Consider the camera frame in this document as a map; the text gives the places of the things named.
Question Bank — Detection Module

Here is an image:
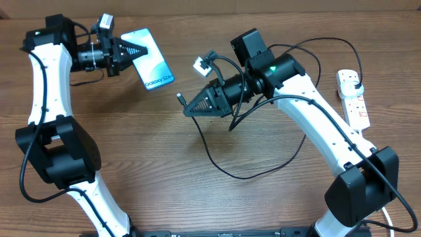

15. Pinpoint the white charger plug adapter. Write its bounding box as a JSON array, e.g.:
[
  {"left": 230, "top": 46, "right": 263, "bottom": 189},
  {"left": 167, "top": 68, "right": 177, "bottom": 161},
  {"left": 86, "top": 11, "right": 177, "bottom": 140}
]
[{"left": 338, "top": 81, "right": 364, "bottom": 99}]

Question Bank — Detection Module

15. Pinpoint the white power strip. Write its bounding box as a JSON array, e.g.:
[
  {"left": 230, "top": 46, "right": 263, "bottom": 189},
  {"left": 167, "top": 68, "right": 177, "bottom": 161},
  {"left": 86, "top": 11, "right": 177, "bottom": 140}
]
[{"left": 336, "top": 69, "right": 370, "bottom": 133}]

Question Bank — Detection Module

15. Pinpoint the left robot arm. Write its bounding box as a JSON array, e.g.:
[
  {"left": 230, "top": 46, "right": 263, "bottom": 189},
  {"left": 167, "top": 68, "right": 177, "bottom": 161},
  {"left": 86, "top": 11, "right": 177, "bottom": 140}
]
[{"left": 15, "top": 14, "right": 147, "bottom": 236}]

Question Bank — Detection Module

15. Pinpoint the black USB charging cable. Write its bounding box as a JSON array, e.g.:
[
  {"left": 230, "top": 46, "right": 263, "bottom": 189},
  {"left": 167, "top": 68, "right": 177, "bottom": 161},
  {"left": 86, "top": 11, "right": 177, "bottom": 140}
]
[{"left": 176, "top": 37, "right": 364, "bottom": 180}]

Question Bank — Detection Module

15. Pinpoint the white power strip cord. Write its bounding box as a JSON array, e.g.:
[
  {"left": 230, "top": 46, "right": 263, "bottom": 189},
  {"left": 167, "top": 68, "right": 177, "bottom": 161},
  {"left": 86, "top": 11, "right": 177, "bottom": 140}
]
[{"left": 357, "top": 130, "right": 395, "bottom": 237}]

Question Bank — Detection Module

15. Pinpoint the blue Samsung Galaxy smartphone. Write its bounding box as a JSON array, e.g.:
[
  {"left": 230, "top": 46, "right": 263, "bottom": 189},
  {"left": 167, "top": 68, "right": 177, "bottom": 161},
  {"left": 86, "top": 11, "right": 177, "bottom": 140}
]
[{"left": 120, "top": 28, "right": 174, "bottom": 90}]

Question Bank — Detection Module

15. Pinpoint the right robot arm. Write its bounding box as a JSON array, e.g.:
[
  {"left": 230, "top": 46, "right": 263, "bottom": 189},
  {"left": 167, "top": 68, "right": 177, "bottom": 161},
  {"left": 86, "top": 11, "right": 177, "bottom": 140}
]
[{"left": 184, "top": 29, "right": 399, "bottom": 236}]

